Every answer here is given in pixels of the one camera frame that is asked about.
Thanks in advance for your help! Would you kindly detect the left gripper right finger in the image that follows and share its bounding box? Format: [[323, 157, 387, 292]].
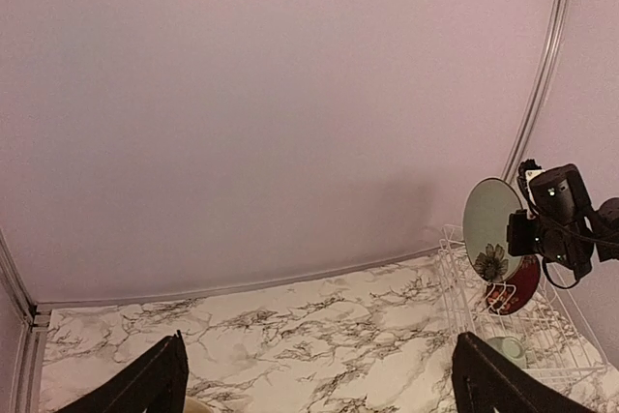
[[452, 332, 589, 413]]

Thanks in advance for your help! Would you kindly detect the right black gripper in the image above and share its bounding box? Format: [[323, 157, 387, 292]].
[[507, 209, 544, 256]]

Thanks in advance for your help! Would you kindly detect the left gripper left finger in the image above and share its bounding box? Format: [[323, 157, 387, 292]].
[[59, 332, 189, 413]]

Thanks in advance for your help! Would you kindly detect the green floral plate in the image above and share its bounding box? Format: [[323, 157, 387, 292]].
[[462, 178, 522, 283]]

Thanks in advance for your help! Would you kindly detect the yellow mug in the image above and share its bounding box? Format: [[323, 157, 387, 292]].
[[183, 397, 213, 413]]

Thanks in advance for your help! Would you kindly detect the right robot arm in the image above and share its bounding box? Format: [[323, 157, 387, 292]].
[[507, 159, 618, 290]]

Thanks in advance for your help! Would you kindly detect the green bowl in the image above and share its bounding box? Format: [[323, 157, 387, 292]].
[[486, 336, 528, 369]]

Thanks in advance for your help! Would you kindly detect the red patterned plate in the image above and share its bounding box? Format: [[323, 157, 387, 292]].
[[485, 255, 542, 316]]

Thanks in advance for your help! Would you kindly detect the white wire dish rack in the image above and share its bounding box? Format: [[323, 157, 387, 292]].
[[436, 224, 611, 390]]

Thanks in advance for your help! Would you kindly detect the left aluminium frame post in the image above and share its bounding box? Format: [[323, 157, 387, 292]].
[[1, 240, 51, 412]]

